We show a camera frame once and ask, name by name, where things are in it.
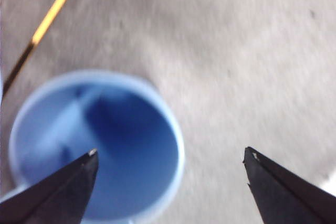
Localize gold wire cup rack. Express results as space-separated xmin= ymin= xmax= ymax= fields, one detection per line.
xmin=2 ymin=0 xmax=76 ymax=96

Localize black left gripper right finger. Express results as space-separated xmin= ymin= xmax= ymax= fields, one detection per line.
xmin=242 ymin=146 xmax=336 ymax=224

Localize blue ribbed cup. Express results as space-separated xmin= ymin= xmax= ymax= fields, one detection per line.
xmin=8 ymin=69 xmax=186 ymax=222

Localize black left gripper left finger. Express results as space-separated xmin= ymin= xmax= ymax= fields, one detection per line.
xmin=0 ymin=148 xmax=100 ymax=224

